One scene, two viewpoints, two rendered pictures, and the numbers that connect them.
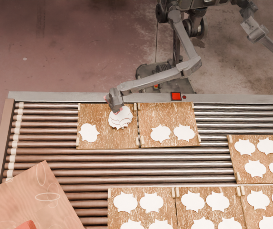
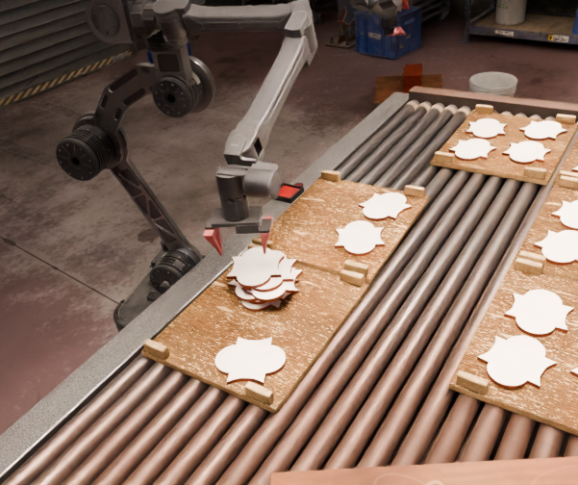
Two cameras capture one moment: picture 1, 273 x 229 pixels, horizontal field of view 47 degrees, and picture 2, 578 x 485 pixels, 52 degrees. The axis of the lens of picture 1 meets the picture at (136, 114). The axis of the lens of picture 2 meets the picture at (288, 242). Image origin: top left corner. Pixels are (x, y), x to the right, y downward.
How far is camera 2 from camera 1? 1.31 m
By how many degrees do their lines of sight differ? 37
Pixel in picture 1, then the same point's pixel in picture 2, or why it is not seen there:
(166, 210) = (572, 295)
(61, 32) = not seen: outside the picture
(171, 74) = (293, 53)
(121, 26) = not seen: outside the picture
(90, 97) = (146, 324)
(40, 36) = not seen: outside the picture
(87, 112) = (185, 341)
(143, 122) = (307, 254)
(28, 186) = not seen: outside the picture
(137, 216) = (568, 353)
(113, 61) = (43, 375)
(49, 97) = (46, 415)
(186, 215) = not seen: outside the picture
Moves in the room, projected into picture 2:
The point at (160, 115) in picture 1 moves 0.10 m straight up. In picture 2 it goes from (312, 224) to (309, 192)
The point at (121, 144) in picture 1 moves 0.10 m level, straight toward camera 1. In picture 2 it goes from (337, 310) to (375, 327)
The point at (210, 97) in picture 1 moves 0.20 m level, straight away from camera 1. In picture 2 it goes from (331, 157) to (304, 136)
